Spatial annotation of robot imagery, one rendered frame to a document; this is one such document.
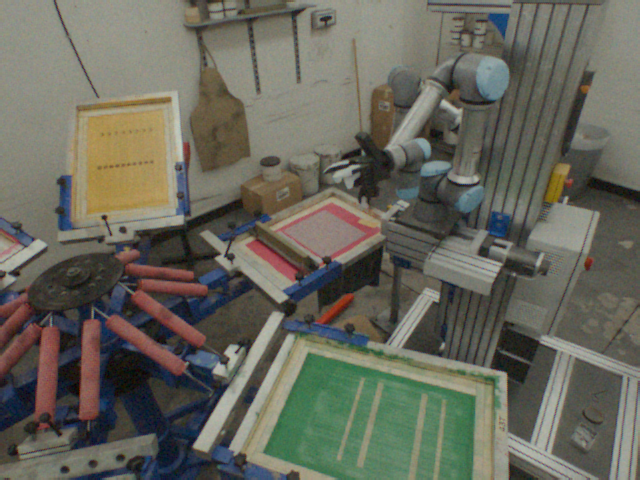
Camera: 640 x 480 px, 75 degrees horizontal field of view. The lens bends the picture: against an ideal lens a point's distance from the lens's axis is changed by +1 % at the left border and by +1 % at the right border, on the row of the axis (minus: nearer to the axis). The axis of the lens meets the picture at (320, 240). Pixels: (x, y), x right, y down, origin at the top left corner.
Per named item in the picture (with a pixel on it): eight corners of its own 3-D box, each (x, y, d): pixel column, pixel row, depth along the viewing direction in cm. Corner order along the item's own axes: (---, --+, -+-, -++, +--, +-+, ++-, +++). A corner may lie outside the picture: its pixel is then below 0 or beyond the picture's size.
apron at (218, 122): (249, 154, 410) (230, 36, 348) (253, 156, 405) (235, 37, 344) (200, 171, 383) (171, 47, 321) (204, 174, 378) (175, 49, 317)
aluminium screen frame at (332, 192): (332, 192, 257) (332, 186, 255) (407, 230, 221) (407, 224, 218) (221, 245, 217) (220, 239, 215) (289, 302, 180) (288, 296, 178)
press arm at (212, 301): (337, 235, 236) (337, 226, 232) (344, 239, 232) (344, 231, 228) (117, 357, 172) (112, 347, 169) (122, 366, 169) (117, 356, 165)
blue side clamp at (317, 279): (335, 269, 199) (334, 257, 195) (342, 274, 196) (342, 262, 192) (285, 299, 184) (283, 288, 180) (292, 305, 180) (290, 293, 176)
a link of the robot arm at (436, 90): (441, 39, 140) (359, 163, 148) (466, 44, 132) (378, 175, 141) (456, 59, 148) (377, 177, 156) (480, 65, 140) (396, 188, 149)
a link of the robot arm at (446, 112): (471, 148, 209) (385, 89, 190) (461, 137, 221) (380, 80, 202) (489, 128, 203) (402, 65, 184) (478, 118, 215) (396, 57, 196)
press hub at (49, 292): (189, 417, 243) (111, 224, 164) (223, 468, 218) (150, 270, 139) (122, 463, 223) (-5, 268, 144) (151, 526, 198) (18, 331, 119)
